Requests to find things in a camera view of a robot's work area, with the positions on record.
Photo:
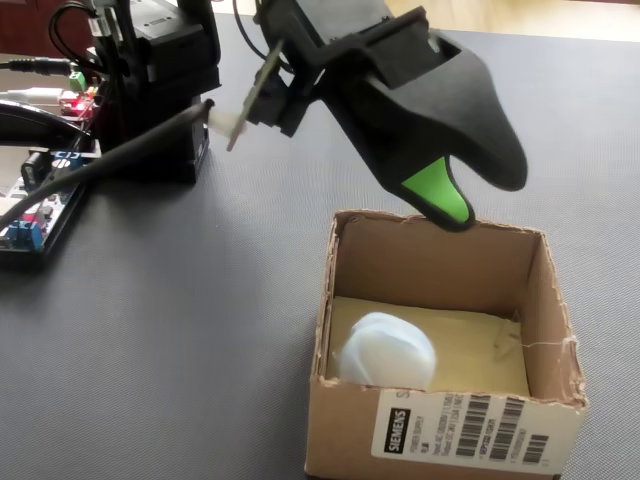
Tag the black textured table mat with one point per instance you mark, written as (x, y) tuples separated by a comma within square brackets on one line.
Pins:
[(175, 325)]

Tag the reddish brown wooden furniture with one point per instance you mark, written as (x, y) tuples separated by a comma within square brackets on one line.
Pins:
[(25, 25)]

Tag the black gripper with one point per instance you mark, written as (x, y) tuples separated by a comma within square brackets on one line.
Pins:
[(340, 30)]

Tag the yellow paper box liner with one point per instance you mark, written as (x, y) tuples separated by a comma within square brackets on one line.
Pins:
[(475, 350)]

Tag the blue controller circuit board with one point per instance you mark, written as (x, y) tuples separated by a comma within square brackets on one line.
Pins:
[(30, 225)]

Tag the gripper camera circuit board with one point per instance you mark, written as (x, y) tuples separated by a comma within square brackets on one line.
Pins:
[(280, 112)]

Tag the open cardboard box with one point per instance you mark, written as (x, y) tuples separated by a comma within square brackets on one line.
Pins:
[(345, 430)]

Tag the green screw terminal block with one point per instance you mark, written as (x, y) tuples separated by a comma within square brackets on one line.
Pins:
[(76, 82)]

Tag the light blue yarn block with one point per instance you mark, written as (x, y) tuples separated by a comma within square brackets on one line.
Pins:
[(390, 350)]

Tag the small board with red LED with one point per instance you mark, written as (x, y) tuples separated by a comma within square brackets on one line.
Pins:
[(75, 104)]

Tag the white Siemens shipping label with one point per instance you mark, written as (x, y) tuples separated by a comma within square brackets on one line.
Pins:
[(480, 430)]

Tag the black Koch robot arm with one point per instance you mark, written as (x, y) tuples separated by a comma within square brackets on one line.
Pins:
[(165, 60)]

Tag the black curved band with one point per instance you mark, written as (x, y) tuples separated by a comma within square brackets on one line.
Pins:
[(30, 117)]

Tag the electronics circuit board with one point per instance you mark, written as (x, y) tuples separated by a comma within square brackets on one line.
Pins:
[(55, 245)]

